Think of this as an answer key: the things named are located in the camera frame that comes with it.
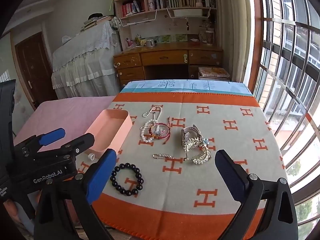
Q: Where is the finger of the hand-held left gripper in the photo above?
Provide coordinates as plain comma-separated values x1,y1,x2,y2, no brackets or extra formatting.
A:
37,133,96,165
15,128,66,155

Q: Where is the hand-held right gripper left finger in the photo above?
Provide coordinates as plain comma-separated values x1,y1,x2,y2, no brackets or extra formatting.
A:
34,149,118,240

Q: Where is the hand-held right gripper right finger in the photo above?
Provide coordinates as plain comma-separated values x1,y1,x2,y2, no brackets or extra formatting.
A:
214,149,299,240

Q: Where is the black bead bracelet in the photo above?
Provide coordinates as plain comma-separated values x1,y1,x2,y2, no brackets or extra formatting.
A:
110,163,145,196

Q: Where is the pink rectangular box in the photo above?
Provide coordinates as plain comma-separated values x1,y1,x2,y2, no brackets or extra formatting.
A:
84,109,133,158

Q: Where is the gold rhinestone hair clip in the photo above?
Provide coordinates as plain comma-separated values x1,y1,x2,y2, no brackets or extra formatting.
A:
183,137,212,165

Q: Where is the white pearl necklace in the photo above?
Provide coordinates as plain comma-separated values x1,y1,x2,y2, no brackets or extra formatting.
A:
140,106,163,147

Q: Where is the beige strap smartwatch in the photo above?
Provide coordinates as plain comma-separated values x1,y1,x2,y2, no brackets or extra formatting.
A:
180,124,202,147

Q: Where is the silver chain hair pin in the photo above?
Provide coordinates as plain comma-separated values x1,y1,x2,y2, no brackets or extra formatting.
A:
152,153,187,161

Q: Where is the red cord bracelet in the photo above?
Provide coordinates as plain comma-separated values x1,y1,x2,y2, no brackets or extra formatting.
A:
149,117,172,145

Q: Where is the pink bed sheet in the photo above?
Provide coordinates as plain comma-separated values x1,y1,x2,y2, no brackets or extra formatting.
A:
12,95,118,155

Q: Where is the orange and grey printed blanket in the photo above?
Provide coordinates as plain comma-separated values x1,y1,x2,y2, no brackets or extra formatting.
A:
75,92,287,240

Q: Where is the brown wooden door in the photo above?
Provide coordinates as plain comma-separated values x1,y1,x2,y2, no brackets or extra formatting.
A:
14,31,59,105

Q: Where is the white lace furniture cover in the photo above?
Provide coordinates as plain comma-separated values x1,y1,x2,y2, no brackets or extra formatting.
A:
51,20,123,99

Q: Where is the light blue patterned sheet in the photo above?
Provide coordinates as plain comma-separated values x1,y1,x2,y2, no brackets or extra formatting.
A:
119,79,253,96

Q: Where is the stack of colourful books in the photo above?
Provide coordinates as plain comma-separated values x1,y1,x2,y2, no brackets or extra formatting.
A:
198,67,231,81

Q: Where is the wooden desk with drawers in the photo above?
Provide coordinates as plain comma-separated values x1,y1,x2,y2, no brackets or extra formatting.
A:
113,44,224,88

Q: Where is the pile of books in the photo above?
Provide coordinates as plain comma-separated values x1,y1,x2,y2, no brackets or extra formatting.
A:
80,12,114,32

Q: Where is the white curtain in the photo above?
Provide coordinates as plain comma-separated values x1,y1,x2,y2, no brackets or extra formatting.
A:
217,0,253,83

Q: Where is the window security grille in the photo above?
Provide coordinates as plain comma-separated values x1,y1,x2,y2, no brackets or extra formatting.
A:
257,0,320,240

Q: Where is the row of books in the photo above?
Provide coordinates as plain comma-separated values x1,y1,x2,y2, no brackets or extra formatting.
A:
122,0,217,13

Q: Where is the white wire basket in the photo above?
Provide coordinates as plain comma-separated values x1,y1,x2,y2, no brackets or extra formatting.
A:
119,9,157,27
166,7,211,19

